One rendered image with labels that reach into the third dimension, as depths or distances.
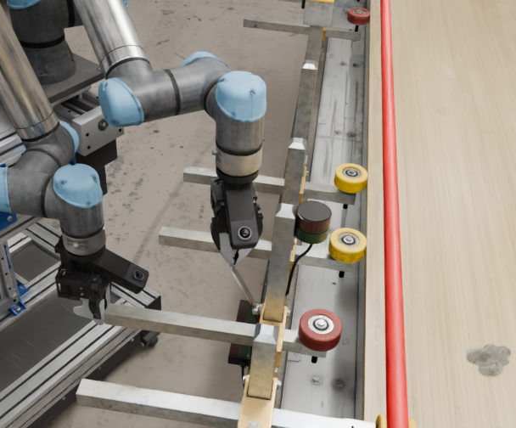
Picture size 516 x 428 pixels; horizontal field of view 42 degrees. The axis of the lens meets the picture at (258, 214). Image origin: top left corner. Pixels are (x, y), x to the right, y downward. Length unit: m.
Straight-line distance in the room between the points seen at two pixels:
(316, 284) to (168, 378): 0.76
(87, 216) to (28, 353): 1.06
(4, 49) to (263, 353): 0.64
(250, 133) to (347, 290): 0.81
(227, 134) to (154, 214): 1.89
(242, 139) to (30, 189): 0.37
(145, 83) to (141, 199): 1.95
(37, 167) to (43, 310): 1.11
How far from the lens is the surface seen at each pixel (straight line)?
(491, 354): 1.30
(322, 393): 1.53
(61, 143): 1.27
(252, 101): 1.00
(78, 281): 1.26
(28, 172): 1.20
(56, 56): 1.70
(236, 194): 1.10
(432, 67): 2.23
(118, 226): 2.85
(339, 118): 2.42
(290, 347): 1.31
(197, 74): 1.08
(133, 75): 1.06
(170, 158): 3.23
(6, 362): 2.16
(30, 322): 2.24
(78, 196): 1.13
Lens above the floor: 1.85
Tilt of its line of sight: 39 degrees down
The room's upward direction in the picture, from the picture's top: 5 degrees clockwise
